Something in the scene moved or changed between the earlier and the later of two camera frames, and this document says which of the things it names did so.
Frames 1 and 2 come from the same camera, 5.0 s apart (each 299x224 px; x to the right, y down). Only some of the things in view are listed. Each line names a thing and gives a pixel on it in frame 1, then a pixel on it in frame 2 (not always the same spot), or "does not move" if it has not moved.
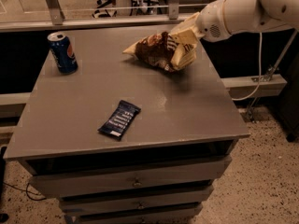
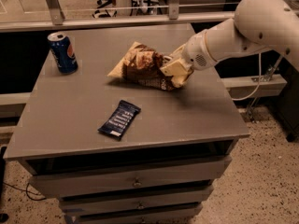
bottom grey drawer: (182, 217) does not move
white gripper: (211, 22) → (193, 52)
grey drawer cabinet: (181, 149) does not move
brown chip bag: (157, 49) → (143, 64)
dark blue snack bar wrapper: (120, 120) does not move
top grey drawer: (50, 184) does not move
